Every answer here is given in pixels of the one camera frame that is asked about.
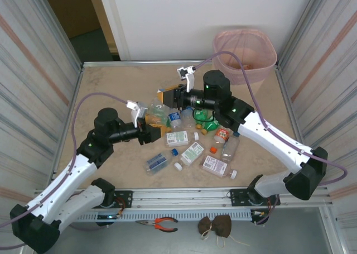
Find square green label bottle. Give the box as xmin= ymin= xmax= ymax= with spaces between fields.
xmin=173 ymin=141 xmax=205 ymax=171
xmin=164 ymin=130 xmax=201 ymax=148

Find small clear plastic bottle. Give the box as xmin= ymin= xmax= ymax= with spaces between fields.
xmin=180 ymin=106 xmax=196 ymax=129

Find pink slatted plastic bin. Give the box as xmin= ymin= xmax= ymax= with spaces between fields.
xmin=212 ymin=29 xmax=277 ymax=86

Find pink waste basket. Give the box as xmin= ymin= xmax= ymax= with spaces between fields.
xmin=213 ymin=29 xmax=277 ymax=70

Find small orange label bottle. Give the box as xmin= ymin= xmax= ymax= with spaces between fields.
xmin=214 ymin=127 xmax=231 ymax=143

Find square pink label bottle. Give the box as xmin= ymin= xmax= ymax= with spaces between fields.
xmin=199 ymin=154 xmax=239 ymax=180

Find tall clear blue-capped bottle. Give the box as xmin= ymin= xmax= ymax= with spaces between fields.
xmin=220 ymin=132 xmax=241 ymax=162

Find brown cloth pouch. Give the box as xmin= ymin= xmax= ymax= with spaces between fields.
xmin=197 ymin=214 xmax=250 ymax=249

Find brown wooden door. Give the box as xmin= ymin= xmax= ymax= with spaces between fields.
xmin=40 ymin=0 xmax=103 ymax=40

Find grey metal tray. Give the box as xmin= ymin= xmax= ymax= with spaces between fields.
xmin=21 ymin=208 xmax=345 ymax=254

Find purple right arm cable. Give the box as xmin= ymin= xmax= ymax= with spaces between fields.
xmin=194 ymin=50 xmax=349 ymax=188

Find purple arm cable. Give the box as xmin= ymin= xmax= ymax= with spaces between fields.
xmin=0 ymin=93 xmax=132 ymax=249
xmin=194 ymin=50 xmax=349 ymax=188

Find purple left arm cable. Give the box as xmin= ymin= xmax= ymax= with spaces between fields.
xmin=0 ymin=93 xmax=132 ymax=249

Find aluminium mounting rail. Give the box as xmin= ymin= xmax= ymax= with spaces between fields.
xmin=29 ymin=186 xmax=334 ymax=210

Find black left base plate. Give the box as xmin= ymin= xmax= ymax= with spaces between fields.
xmin=83 ymin=190 xmax=133 ymax=209

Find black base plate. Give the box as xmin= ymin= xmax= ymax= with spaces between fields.
xmin=83 ymin=190 xmax=133 ymax=209
xmin=229 ymin=188 xmax=281 ymax=207

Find white slotted cable duct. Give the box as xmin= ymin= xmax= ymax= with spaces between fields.
xmin=41 ymin=209 xmax=253 ymax=223

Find orange handled pliers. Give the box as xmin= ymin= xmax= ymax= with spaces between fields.
xmin=136 ymin=217 xmax=179 ymax=233

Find white door frame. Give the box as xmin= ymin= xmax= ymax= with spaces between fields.
xmin=86 ymin=0 xmax=132 ymax=61

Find translucent corrugated enclosure panel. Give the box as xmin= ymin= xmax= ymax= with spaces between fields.
xmin=277 ymin=0 xmax=357 ymax=254
xmin=0 ymin=0 xmax=83 ymax=224

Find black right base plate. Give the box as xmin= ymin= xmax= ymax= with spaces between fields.
xmin=229 ymin=188 xmax=281 ymax=207

